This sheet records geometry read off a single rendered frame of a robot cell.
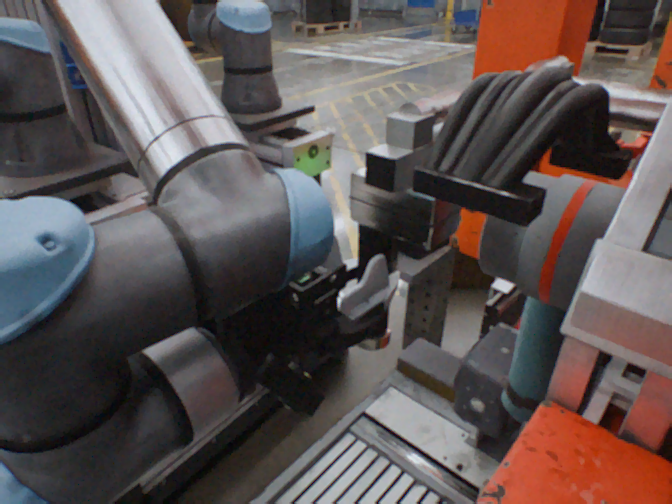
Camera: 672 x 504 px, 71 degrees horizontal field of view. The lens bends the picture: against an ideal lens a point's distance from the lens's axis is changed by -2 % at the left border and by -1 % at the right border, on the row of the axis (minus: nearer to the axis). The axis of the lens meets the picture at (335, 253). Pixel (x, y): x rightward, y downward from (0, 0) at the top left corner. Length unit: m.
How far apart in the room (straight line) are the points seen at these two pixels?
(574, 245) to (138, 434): 0.40
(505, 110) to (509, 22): 0.67
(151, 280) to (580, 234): 0.39
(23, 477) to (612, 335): 0.31
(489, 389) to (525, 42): 0.67
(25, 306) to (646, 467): 0.31
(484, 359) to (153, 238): 0.88
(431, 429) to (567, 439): 1.05
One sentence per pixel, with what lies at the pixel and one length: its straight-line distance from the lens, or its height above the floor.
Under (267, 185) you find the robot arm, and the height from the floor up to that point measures 0.99.
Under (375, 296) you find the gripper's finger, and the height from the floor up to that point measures 0.84.
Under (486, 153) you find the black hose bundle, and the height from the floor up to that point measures 1.00.
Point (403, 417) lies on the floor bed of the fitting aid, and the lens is 1.36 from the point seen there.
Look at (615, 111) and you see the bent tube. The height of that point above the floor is 1.00.
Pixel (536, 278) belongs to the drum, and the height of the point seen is 0.84.
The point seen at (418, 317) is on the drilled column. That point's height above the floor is 0.16.
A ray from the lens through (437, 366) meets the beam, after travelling 1.43.
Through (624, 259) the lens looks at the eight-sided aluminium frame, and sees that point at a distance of 0.28.
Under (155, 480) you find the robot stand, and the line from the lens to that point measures 1.21.
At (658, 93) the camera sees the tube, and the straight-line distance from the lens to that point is 0.54.
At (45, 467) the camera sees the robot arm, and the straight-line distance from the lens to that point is 0.31.
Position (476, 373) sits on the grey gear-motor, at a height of 0.39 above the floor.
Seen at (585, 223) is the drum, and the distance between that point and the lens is 0.51.
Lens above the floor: 1.11
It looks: 31 degrees down
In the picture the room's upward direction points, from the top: straight up
